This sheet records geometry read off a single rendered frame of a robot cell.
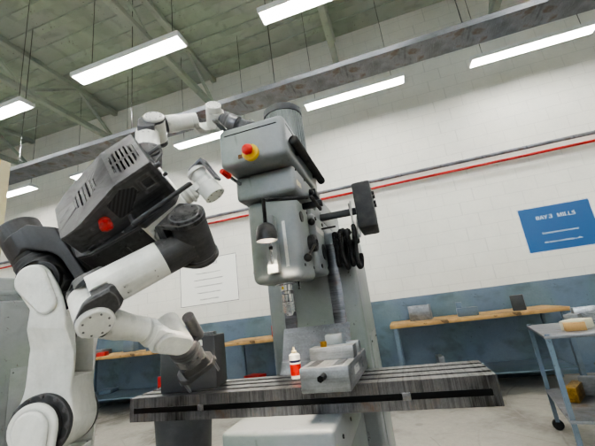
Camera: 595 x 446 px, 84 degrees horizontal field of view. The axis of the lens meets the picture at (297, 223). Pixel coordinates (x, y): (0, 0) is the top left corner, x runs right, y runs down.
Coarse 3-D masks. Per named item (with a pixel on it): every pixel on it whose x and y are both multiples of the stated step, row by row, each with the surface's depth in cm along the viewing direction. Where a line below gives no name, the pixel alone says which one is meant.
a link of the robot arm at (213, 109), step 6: (210, 102) 144; (216, 102) 144; (210, 108) 141; (216, 108) 141; (210, 114) 143; (216, 114) 143; (222, 114) 142; (228, 114) 142; (210, 120) 145; (222, 120) 142; (210, 126) 147; (216, 126) 145
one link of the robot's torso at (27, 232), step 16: (16, 224) 92; (32, 224) 95; (0, 240) 91; (16, 240) 90; (32, 240) 90; (48, 240) 90; (16, 256) 89; (32, 256) 90; (64, 256) 89; (80, 272) 88
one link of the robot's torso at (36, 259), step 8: (40, 256) 90; (48, 256) 91; (56, 256) 93; (24, 264) 89; (32, 264) 89; (40, 264) 89; (48, 264) 89; (56, 264) 91; (64, 264) 93; (16, 272) 89; (56, 272) 89; (64, 272) 91; (64, 280) 90; (72, 280) 91; (64, 288) 90
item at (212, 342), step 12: (204, 336) 128; (216, 336) 129; (204, 348) 127; (216, 348) 128; (168, 360) 127; (216, 360) 126; (168, 372) 126; (216, 372) 124; (168, 384) 125; (192, 384) 124; (204, 384) 123; (216, 384) 123
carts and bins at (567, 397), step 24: (576, 312) 255; (552, 336) 224; (576, 336) 218; (552, 360) 222; (576, 384) 250; (552, 408) 275; (576, 408) 231; (168, 432) 247; (192, 432) 250; (576, 432) 211
